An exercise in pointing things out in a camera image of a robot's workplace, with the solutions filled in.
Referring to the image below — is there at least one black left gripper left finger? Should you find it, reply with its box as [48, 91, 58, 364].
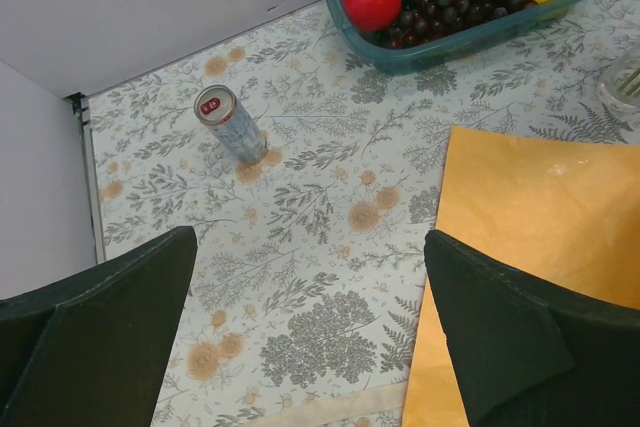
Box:
[1, 226, 197, 426]

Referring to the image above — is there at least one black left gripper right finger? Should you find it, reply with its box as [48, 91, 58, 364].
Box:
[424, 230, 639, 426]

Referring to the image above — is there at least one cream printed ribbon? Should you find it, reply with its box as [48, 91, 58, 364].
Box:
[264, 381, 408, 426]

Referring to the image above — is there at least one orange paper bouquet wrap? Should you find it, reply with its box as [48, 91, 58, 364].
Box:
[403, 127, 639, 426]

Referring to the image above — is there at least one clear glass vase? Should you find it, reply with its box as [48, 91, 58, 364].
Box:
[597, 45, 639, 116]

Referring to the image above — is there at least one silver drink can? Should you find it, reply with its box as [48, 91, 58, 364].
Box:
[194, 85, 268, 164]

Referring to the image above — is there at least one blue plastic fruit container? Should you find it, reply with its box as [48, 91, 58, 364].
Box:
[326, 0, 584, 75]

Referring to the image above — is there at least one dark grape bunch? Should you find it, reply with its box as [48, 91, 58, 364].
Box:
[373, 0, 537, 49]

